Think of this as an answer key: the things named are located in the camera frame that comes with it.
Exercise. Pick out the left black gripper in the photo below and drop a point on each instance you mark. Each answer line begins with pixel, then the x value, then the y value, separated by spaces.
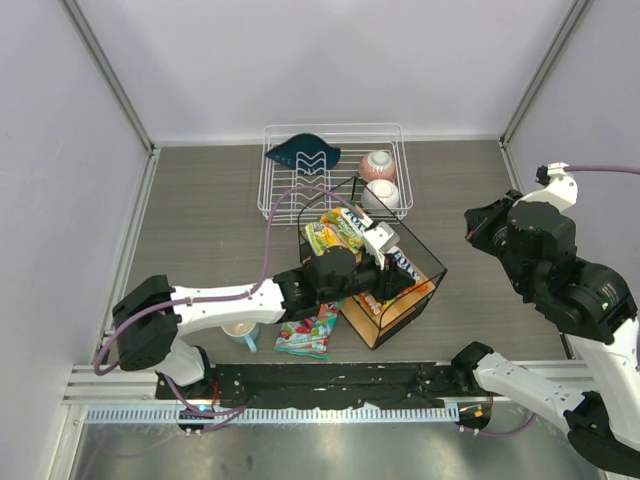
pixel 388 276

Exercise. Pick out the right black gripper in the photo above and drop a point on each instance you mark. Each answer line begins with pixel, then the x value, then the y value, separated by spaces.
pixel 480 223

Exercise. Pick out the orange fruits candy bag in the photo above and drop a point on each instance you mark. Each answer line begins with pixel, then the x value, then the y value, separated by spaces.
pixel 403 278

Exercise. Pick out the green candy bag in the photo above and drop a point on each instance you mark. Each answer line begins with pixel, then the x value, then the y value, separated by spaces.
pixel 339 227

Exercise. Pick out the wooden two-tier wire shelf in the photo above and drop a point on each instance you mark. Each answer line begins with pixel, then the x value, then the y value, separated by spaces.
pixel 376 331

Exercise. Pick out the purple berries candy bag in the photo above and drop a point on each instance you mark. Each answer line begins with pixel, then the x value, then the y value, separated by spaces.
pixel 329 310

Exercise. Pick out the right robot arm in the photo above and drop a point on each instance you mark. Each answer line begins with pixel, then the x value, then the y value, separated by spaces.
pixel 575 350

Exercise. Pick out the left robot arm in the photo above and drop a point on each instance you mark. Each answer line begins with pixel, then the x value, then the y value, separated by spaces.
pixel 152 319

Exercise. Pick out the teal mint candy bag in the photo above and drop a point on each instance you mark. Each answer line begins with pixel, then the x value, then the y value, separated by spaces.
pixel 308 337

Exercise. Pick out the white bowl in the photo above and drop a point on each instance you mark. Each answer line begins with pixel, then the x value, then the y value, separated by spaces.
pixel 380 193

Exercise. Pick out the pink patterned bowl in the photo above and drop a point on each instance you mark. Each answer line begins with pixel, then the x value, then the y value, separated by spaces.
pixel 377 165

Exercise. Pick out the dark blue leaf plate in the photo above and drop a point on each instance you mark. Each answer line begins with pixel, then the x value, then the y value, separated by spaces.
pixel 305 153

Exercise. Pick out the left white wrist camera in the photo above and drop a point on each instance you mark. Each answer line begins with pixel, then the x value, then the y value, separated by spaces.
pixel 378 239

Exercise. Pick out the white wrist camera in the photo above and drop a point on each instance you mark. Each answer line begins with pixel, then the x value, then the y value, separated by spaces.
pixel 558 186
pixel 378 239

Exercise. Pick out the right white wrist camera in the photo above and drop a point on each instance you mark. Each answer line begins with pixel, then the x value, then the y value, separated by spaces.
pixel 558 186

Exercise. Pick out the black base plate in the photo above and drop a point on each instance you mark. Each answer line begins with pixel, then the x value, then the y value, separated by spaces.
pixel 333 386

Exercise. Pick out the white wire dish rack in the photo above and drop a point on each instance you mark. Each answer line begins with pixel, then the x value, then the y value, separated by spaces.
pixel 355 140

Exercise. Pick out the white slotted cable duct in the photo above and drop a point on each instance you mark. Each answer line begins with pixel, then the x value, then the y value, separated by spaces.
pixel 173 413

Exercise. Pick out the aluminium rail frame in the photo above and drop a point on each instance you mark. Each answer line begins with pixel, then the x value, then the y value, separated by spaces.
pixel 529 234

